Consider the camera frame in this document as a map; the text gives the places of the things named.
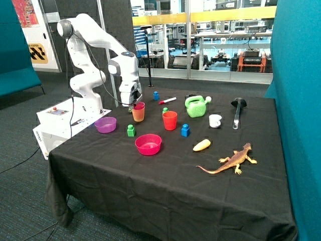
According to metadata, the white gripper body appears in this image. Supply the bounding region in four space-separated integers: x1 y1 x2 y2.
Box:
119 80 142 107

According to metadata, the magenta plastic cup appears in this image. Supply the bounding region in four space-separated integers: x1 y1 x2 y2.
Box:
133 101 145 110

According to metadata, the red plastic cup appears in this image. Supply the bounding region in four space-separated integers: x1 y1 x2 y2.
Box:
163 111 178 131

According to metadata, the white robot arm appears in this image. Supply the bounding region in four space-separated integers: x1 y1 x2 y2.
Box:
57 14 142 114

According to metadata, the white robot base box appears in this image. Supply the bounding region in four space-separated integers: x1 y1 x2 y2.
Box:
33 97 110 160

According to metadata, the yellow plastic cup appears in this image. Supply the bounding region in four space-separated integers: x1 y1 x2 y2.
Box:
132 108 145 122

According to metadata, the blue toy block back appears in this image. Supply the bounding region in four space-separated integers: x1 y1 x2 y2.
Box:
153 91 159 100

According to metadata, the blue toy block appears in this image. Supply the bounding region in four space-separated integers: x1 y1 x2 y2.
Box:
153 91 159 100
181 124 190 137

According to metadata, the red whiteboard marker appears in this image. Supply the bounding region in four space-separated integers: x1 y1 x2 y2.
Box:
159 97 177 105

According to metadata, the green toy block front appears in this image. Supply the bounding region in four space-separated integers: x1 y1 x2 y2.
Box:
127 124 136 137

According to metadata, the purple plastic bowl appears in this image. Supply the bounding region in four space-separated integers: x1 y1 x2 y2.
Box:
94 116 117 134

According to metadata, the pink plastic bowl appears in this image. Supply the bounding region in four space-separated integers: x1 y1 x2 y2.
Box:
135 134 162 156

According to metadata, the black marker on base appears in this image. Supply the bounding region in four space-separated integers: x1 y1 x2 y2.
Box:
71 119 85 126

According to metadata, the blue toy block front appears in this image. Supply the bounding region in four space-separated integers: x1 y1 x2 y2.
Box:
181 124 190 137

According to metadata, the green toy watering can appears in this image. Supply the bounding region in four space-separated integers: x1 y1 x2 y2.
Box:
185 95 212 118

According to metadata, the black stand pole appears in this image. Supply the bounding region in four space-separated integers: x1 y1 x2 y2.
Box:
140 25 153 87

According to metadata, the white plastic mug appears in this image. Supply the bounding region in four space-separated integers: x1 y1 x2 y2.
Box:
209 114 222 128

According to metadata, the black tablecloth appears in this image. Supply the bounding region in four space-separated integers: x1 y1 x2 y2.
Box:
46 87 298 240

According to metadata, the yellow toy corn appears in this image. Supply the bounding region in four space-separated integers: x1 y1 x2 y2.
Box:
193 139 211 152

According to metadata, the black yellow sign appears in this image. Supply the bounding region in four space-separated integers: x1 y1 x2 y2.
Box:
28 43 48 64

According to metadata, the black ladle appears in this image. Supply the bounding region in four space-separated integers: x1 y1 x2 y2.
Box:
231 97 247 130

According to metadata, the teal sofa left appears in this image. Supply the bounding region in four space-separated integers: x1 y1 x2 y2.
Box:
0 1 42 97

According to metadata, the orange toy lizard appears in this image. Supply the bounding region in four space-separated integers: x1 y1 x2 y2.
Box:
196 143 257 175

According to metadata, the teal partition right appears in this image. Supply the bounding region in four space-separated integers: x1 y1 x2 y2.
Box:
266 1 320 240

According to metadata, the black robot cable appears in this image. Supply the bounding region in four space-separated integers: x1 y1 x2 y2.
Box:
65 32 131 139

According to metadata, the red wall poster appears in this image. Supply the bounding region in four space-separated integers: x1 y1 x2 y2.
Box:
12 0 39 28

